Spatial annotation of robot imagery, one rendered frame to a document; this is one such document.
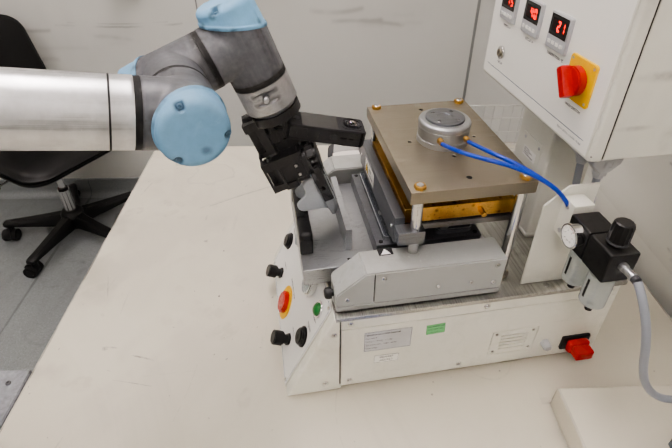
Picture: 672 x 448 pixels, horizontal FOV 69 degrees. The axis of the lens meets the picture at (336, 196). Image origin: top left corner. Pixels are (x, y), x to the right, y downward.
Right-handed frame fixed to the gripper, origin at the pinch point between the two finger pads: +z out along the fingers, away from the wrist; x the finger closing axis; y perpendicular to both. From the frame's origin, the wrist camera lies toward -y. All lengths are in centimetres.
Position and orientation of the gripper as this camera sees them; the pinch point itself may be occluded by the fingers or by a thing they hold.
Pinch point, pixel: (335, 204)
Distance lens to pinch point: 79.4
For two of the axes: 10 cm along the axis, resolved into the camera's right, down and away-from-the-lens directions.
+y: -9.3, 3.7, 0.7
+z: 3.4, 7.4, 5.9
